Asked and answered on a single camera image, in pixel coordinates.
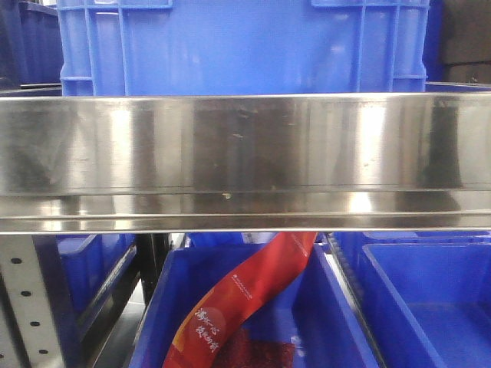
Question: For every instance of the dark blue crate upper left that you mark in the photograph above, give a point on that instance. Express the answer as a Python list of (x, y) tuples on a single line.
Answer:
[(30, 44)]

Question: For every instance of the red snack package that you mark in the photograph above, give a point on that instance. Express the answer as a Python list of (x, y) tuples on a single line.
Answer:
[(236, 297)]

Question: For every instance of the blue bin lower centre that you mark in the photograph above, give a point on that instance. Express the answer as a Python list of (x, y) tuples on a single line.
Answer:
[(312, 312)]

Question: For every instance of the blue bin lower left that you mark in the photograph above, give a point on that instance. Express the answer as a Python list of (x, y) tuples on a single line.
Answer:
[(93, 265)]

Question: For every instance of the perforated metal rack upright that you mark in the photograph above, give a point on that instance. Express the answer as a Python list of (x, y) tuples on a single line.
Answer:
[(28, 297)]

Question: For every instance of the blue bin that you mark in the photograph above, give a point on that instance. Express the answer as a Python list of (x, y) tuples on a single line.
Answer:
[(312, 312), (424, 295), (93, 265)]

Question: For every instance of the stainless steel conveyor rail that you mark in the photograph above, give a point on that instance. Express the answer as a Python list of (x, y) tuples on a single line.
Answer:
[(272, 162)]

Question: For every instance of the blue bin lower right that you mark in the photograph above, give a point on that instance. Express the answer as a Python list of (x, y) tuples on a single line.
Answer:
[(424, 295)]

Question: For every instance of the large blue plastic crate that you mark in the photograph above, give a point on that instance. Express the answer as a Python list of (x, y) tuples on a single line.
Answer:
[(139, 48)]

